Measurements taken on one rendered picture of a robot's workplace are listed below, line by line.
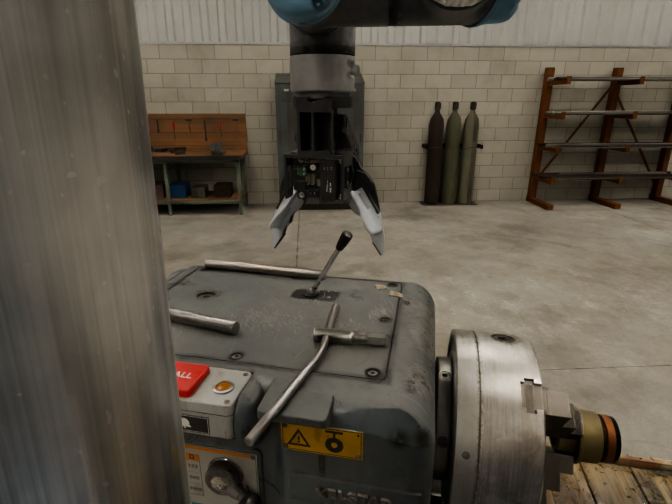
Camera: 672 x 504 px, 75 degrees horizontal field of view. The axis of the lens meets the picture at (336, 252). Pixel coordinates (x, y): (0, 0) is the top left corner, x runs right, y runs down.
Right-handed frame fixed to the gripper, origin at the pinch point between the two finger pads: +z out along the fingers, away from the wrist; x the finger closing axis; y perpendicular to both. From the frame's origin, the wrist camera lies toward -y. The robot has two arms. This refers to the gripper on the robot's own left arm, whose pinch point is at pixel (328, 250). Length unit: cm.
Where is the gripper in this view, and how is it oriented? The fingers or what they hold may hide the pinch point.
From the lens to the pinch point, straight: 60.4
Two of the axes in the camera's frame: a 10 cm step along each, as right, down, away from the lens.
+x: 9.8, 0.7, -2.0
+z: 0.0, 9.5, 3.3
